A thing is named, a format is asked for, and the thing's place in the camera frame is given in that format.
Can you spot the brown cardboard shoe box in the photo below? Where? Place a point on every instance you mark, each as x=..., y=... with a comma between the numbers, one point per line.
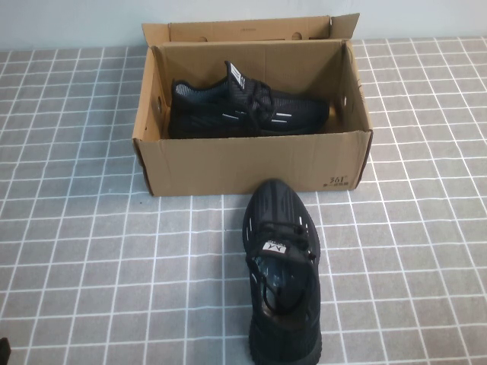
x=247, y=163

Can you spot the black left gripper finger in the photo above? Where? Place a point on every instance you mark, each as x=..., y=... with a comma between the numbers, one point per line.
x=4, y=353

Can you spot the grey checked tablecloth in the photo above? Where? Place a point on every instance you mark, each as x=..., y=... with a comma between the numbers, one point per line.
x=114, y=266

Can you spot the black knit sneaker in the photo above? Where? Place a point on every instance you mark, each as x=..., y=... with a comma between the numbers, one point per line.
x=281, y=334
x=213, y=114

